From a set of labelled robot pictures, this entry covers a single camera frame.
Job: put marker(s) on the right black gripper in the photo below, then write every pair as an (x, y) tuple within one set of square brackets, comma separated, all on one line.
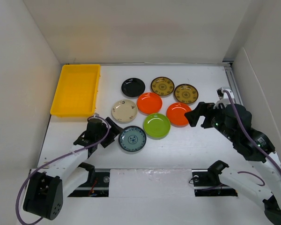
[(202, 108)]

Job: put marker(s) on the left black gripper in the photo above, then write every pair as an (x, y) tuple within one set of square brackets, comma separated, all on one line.
[(109, 138)]

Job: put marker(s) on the blue white patterned plate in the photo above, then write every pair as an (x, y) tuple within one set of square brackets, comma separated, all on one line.
[(132, 139)]

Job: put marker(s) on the cream floral plate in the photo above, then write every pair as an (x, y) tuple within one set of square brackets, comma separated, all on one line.
[(124, 110)]

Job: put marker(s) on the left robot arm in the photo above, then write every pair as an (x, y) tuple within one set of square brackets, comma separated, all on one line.
[(48, 185)]

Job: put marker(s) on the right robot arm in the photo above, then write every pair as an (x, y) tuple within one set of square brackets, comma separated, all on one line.
[(257, 149)]

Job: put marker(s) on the yellow plastic bin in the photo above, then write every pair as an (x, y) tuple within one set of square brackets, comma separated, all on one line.
[(76, 92)]

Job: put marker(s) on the yellow patterned plate right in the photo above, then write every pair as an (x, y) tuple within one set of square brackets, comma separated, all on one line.
[(186, 93)]

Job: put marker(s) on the yellow patterned plate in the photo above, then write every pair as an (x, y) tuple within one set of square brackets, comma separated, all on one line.
[(186, 93), (162, 86)]

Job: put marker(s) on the orange plate right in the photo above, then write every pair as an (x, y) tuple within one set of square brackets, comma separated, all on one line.
[(176, 114)]

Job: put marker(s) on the orange plate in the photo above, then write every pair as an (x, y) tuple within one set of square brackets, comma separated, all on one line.
[(176, 114), (149, 103)]

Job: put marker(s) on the green plate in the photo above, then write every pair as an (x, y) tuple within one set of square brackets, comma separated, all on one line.
[(156, 125)]

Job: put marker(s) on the orange plate left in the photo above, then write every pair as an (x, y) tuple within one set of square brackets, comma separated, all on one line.
[(149, 103)]

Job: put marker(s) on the black plate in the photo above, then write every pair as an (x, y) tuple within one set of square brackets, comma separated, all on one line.
[(133, 87)]

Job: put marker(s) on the yellow patterned plate left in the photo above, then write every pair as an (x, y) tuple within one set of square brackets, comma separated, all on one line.
[(162, 86)]

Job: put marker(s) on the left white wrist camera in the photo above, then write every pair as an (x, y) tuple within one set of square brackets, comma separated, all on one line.
[(94, 116)]

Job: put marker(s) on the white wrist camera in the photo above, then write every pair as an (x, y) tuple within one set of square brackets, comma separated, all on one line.
[(94, 116), (226, 97)]

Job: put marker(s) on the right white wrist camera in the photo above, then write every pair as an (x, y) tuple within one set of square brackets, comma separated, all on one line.
[(226, 97)]

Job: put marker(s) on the aluminium rail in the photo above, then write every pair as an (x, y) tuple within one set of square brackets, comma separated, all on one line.
[(232, 82)]

